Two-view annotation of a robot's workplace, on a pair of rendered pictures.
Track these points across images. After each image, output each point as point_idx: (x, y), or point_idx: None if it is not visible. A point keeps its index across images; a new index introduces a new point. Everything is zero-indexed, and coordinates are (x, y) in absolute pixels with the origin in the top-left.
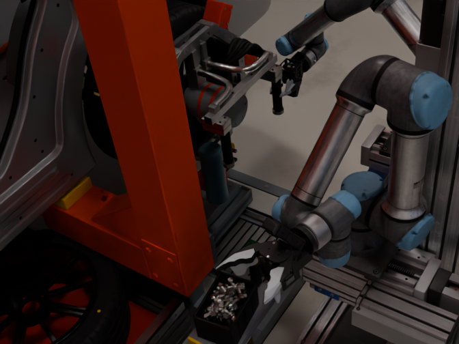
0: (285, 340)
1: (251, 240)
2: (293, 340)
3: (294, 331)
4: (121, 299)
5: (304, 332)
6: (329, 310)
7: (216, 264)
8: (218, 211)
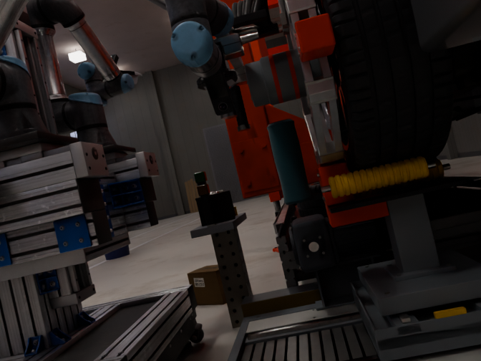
0: (226, 352)
1: (201, 171)
2: (217, 355)
3: (220, 358)
4: (310, 200)
5: (182, 293)
6: (163, 304)
7: (346, 326)
8: (368, 289)
